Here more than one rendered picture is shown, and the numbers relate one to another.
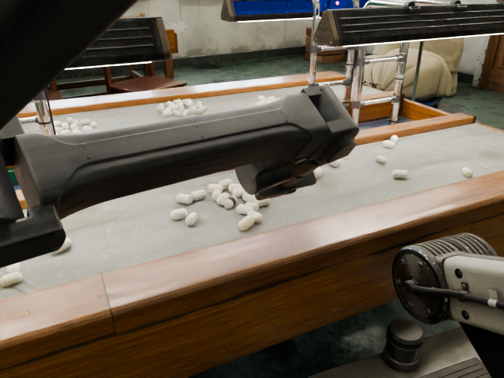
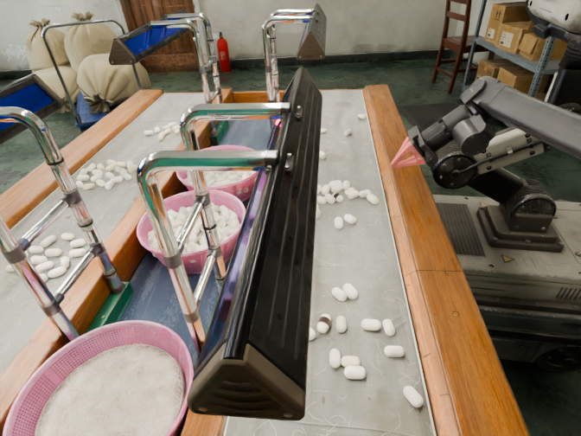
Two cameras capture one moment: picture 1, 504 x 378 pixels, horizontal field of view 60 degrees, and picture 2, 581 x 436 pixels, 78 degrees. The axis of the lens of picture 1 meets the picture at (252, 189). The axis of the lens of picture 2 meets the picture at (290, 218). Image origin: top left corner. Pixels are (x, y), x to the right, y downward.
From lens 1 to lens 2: 0.94 m
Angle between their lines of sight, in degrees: 49
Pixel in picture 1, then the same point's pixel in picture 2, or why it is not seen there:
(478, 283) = (496, 149)
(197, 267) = (427, 227)
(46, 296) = (437, 300)
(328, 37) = (317, 53)
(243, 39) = not seen: outside the picture
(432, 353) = not seen: hidden behind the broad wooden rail
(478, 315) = (497, 163)
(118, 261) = (384, 266)
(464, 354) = not seen: hidden behind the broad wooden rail
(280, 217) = (367, 186)
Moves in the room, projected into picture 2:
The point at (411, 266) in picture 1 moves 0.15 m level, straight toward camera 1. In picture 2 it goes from (451, 164) to (500, 184)
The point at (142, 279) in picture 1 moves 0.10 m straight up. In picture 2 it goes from (431, 252) to (441, 214)
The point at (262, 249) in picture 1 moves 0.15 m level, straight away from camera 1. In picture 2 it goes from (417, 199) to (362, 184)
